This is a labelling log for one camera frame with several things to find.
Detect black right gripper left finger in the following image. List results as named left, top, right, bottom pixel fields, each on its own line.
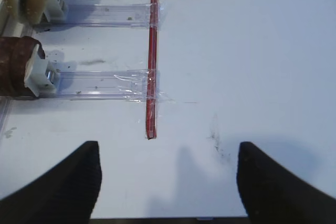
left=1, top=141, right=102, bottom=223

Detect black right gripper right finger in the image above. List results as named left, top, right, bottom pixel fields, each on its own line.
left=236, top=142, right=335, bottom=223

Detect brown meat patties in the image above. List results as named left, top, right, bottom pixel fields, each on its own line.
left=1, top=36, right=45, bottom=99

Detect white pusher block right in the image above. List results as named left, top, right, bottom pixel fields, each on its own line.
left=24, top=45, right=60, bottom=97

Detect red strip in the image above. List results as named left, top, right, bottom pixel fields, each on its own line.
left=145, top=0, right=159, bottom=140

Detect clear rail lower right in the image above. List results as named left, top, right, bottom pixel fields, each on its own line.
left=39, top=70, right=169, bottom=102

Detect clear rail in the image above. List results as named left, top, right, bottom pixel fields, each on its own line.
left=39, top=70, right=169, bottom=102
left=35, top=3, right=164, bottom=29

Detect white pusher block bun rail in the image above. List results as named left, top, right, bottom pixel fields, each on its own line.
left=44, top=0, right=68, bottom=23

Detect clear rail upper right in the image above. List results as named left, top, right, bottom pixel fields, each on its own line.
left=35, top=3, right=164, bottom=29

